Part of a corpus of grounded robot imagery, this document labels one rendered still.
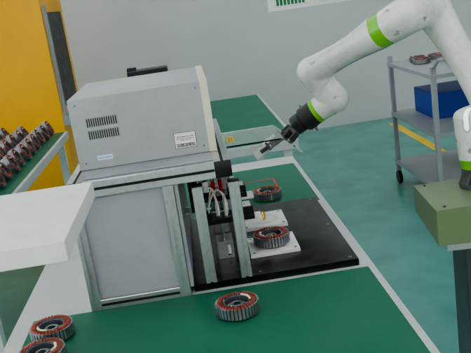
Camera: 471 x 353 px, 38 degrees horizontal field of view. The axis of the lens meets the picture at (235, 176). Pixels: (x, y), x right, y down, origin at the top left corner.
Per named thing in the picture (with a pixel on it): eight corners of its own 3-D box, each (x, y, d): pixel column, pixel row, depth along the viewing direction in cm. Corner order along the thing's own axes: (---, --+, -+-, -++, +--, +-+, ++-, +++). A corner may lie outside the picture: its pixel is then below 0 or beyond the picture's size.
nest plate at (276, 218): (281, 212, 245) (281, 209, 244) (288, 225, 230) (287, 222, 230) (240, 218, 244) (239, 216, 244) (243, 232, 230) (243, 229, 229)
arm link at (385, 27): (441, 20, 218) (425, -15, 219) (422, 25, 209) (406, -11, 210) (396, 45, 231) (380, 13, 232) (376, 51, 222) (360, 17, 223)
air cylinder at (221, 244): (233, 248, 217) (230, 232, 215) (235, 256, 210) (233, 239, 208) (217, 251, 217) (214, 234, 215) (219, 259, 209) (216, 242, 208)
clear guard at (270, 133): (291, 139, 249) (289, 122, 248) (303, 153, 226) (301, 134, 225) (202, 152, 248) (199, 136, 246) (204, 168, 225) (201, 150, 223)
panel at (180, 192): (190, 215, 256) (177, 136, 249) (195, 286, 192) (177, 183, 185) (187, 216, 256) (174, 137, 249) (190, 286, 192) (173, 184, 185)
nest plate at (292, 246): (292, 234, 221) (291, 230, 221) (301, 251, 207) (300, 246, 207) (246, 241, 221) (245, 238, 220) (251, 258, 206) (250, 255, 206)
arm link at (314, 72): (383, 54, 225) (393, 38, 232) (362, 26, 222) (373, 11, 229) (305, 98, 251) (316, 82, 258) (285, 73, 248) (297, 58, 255)
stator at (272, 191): (284, 192, 274) (283, 183, 273) (278, 202, 264) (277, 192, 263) (257, 194, 277) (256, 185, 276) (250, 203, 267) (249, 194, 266)
